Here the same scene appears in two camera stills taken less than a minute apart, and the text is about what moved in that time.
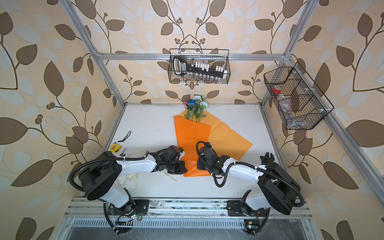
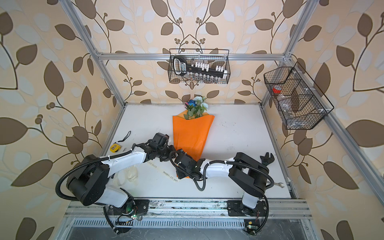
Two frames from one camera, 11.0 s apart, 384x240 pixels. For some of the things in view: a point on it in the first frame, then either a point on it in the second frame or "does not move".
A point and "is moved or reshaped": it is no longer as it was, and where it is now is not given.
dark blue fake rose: [192, 102] does not move
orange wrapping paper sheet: [226, 141] is moved or reshaped
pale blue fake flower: [201, 106] does not move
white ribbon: [132, 178] does not move
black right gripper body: [201, 165] -> [182, 173]
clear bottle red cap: [286, 103] does not move
